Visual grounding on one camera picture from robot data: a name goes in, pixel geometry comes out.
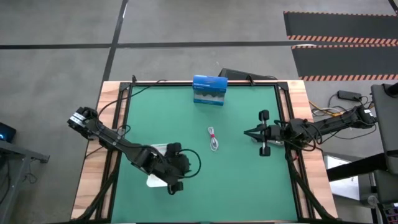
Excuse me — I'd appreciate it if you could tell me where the black monitor with stand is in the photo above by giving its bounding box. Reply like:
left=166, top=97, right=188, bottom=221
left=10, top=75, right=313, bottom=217
left=217, top=67, right=279, bottom=82

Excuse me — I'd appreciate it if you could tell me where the white floor sheet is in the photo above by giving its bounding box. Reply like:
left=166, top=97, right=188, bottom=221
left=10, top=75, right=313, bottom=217
left=323, top=154, right=361, bottom=200

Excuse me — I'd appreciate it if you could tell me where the grey metal cart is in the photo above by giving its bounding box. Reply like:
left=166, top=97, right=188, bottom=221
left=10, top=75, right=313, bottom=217
left=0, top=139, right=50, bottom=224

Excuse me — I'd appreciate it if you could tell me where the black power adapter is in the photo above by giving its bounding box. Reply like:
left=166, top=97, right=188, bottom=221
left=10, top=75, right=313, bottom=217
left=337, top=90, right=363, bottom=102

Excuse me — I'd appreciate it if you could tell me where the white cable with red tie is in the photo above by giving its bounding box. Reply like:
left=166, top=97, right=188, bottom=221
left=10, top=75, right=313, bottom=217
left=207, top=126, right=220, bottom=152

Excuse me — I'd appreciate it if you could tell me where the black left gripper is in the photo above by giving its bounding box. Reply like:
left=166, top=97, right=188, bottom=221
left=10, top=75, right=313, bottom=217
left=164, top=142, right=192, bottom=196

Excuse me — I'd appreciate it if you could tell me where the black hazard-striped floor mat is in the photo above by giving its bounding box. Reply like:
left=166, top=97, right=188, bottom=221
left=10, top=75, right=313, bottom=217
left=291, top=44, right=398, bottom=82
left=283, top=11, right=398, bottom=45

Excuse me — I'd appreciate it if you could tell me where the black device with blue light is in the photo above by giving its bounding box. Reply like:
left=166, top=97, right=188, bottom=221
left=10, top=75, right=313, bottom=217
left=0, top=122, right=17, bottom=143

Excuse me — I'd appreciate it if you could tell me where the blue DualShock controller box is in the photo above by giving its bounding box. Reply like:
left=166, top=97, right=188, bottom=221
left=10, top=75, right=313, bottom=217
left=192, top=74, right=229, bottom=106

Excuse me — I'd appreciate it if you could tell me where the grey equipment stand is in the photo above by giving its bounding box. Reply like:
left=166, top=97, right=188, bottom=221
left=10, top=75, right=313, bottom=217
left=370, top=82, right=398, bottom=205

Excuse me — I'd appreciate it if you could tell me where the green table mat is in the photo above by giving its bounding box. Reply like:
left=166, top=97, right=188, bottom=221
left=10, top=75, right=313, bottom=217
left=111, top=84, right=299, bottom=222

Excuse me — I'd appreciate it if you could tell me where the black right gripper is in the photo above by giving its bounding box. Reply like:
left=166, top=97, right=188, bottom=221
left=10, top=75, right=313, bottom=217
left=244, top=109, right=289, bottom=157

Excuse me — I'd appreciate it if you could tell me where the black aluminium table frame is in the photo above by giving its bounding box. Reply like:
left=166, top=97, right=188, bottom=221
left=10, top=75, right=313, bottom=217
left=71, top=79, right=343, bottom=224

